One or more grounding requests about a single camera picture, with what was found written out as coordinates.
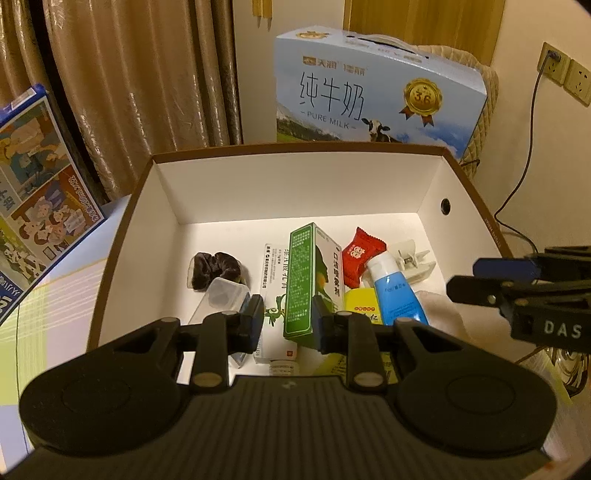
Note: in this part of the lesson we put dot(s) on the white hair clip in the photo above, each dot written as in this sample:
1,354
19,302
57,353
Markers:
415,267

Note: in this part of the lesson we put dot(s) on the wall socket with plug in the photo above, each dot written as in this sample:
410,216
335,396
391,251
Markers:
553,62

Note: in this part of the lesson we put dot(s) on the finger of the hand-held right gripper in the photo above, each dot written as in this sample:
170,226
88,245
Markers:
503,267
475,290

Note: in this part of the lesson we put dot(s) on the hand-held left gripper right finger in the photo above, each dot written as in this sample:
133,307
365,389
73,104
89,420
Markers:
319,323

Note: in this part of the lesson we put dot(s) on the beige patterned curtain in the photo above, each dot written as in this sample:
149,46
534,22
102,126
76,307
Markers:
138,69

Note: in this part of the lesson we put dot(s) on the brown velvet scrunchie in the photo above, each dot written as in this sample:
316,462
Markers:
207,270

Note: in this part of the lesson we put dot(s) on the yellow snack packet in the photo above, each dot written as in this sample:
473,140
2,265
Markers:
362,304

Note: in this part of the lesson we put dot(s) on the dark blue milk carton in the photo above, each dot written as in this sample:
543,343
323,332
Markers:
41,184

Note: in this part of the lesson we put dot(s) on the empty wall socket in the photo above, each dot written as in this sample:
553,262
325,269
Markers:
579,81

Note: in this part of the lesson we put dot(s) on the green medicine box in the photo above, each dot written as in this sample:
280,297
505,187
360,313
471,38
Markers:
300,286

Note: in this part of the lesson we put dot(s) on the blue cream tube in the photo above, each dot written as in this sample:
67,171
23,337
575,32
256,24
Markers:
397,295

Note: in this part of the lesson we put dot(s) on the checked tablecloth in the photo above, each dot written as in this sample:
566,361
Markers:
60,295

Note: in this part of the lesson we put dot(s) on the wooden door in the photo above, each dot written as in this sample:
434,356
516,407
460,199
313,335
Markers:
415,18

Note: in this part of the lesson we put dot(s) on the red candy packet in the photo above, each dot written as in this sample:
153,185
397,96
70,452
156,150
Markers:
360,254

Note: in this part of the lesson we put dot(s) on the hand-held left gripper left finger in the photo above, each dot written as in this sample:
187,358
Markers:
251,309

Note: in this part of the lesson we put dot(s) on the white medicine box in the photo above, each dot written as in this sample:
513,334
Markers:
276,272

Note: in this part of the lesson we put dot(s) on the brown cardboard box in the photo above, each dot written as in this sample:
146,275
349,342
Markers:
295,198

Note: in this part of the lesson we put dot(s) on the light blue milk carton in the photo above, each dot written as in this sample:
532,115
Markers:
332,69

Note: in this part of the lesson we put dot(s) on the clear plastic case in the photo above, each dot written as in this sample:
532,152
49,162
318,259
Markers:
221,295

